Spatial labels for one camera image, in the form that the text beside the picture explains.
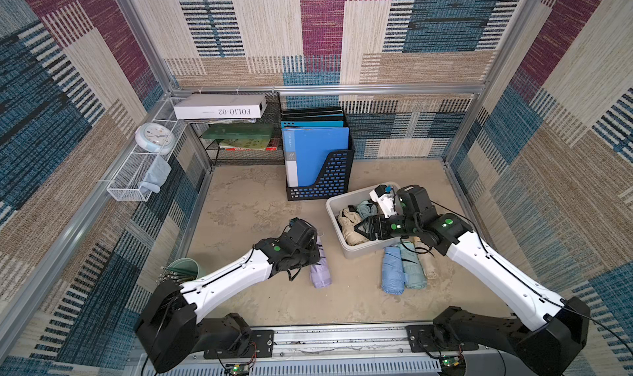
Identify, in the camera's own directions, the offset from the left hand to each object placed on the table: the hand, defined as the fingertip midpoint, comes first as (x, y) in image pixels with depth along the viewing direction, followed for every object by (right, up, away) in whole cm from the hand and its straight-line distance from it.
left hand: (320, 252), depth 82 cm
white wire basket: (-54, +22, -13) cm, 59 cm away
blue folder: (-5, +35, +12) cm, 37 cm away
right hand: (+12, +10, -7) cm, 18 cm away
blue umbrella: (+25, -9, +2) cm, 26 cm away
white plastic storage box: (+6, +15, +11) cm, 19 cm away
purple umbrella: (0, -6, -3) cm, 7 cm away
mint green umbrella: (+16, +14, +8) cm, 23 cm away
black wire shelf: (-34, +39, +19) cm, 55 cm away
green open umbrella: (-40, -3, -7) cm, 41 cm away
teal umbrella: (+32, -9, +2) cm, 33 cm away
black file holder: (+6, +25, +15) cm, 30 cm away
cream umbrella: (+10, +9, +9) cm, 16 cm away
